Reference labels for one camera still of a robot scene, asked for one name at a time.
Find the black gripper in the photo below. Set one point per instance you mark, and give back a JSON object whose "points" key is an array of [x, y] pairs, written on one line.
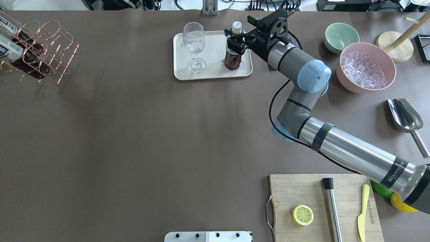
{"points": [[258, 48]]}

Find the copper wire bottle basket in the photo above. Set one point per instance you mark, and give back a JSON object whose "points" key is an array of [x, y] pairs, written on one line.
{"points": [[50, 42]]}

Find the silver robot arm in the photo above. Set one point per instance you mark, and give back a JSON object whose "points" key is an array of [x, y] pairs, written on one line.
{"points": [[311, 80]]}

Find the tea bottle rear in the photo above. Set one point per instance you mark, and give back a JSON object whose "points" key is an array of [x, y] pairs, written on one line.
{"points": [[7, 28]]}

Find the white plastic tray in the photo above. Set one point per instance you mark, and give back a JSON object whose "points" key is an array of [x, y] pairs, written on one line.
{"points": [[213, 54]]}

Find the upright wine glass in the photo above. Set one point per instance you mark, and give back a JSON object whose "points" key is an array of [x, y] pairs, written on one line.
{"points": [[195, 42]]}

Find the green ceramic bowl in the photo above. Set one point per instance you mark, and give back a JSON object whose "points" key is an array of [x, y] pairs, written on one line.
{"points": [[338, 36]]}

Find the pink bowl with ice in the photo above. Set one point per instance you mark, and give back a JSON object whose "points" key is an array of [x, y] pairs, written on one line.
{"points": [[365, 68]]}

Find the wooden glass stand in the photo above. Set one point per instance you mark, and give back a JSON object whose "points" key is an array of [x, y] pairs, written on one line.
{"points": [[398, 45]]}

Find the wooden cutting board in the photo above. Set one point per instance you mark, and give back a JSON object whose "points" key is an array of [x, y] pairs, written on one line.
{"points": [[290, 190]]}

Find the half lemon slice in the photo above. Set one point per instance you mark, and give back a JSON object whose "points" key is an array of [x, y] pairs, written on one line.
{"points": [[302, 215]]}

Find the black glass rack tray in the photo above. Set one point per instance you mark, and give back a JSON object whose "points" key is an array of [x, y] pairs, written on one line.
{"points": [[422, 42]]}

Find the steel ice scoop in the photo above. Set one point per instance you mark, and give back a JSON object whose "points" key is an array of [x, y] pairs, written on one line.
{"points": [[407, 120]]}

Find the green lime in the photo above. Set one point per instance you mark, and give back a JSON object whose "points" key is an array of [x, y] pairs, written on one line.
{"points": [[379, 189]]}

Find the yellow plastic knife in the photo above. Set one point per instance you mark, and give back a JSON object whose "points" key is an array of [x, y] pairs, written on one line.
{"points": [[361, 219]]}

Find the yellow lemon right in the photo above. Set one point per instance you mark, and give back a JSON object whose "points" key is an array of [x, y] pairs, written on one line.
{"points": [[400, 205]]}

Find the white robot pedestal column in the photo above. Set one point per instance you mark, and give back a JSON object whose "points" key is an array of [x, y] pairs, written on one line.
{"points": [[209, 236]]}

